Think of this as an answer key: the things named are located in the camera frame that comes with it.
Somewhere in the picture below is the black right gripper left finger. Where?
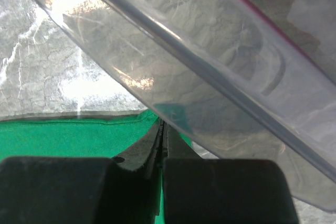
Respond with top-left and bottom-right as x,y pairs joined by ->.
1,120 -> 162,223

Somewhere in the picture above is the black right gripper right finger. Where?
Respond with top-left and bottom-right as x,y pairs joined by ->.
162,124 -> 299,223

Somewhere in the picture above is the green t shirt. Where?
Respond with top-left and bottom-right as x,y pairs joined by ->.
1,111 -> 166,223

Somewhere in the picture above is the clear plastic bin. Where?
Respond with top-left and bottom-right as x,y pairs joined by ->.
35,0 -> 335,212

